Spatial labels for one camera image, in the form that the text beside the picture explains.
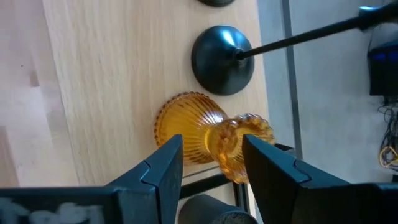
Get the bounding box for shortest black metal candlestick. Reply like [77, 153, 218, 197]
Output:
[191, 1, 398, 96]

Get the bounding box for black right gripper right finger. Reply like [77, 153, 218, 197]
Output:
[241, 134, 398, 224]

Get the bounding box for medium black metal candlestick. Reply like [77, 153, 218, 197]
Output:
[197, 0, 236, 7]

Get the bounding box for amber ribbed glass candle holder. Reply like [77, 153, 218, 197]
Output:
[154, 91, 277, 185]

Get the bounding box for black computer tower blue lights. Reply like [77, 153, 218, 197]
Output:
[366, 39, 398, 98]

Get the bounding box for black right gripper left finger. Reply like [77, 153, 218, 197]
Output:
[0, 134, 185, 224]

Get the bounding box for yellow floor cable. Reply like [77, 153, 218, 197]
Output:
[377, 145, 398, 169]

